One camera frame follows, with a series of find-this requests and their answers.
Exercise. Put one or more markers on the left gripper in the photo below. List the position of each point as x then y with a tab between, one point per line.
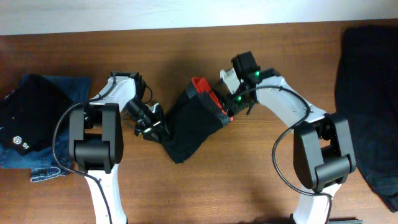
158	123

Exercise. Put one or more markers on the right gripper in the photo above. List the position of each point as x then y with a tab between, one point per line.
231	104

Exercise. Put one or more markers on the black leggings red grey waistband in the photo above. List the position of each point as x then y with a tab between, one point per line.
196	114

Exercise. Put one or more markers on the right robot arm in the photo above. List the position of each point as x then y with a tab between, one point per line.
323	154

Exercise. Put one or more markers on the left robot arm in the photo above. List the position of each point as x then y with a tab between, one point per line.
96	138

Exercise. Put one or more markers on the folded black shirt with logo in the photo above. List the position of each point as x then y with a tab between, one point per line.
30	113

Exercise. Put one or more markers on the black garment pile right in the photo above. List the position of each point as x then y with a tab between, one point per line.
366	93

